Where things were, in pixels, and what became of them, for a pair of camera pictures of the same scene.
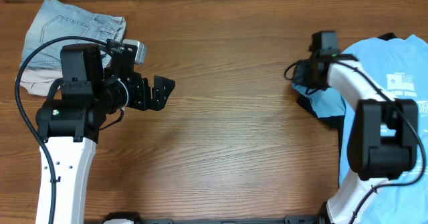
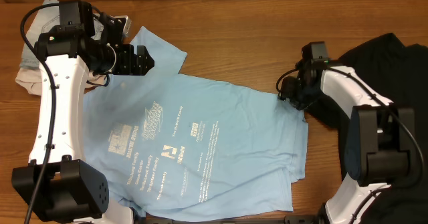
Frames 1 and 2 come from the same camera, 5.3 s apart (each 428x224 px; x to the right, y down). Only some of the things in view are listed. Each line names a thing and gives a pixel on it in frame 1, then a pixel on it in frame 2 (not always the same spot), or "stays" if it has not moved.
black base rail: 287,220 stays
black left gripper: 139,93 -> 128,59
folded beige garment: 38,82 stays
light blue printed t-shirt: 399,64 -> 176,145
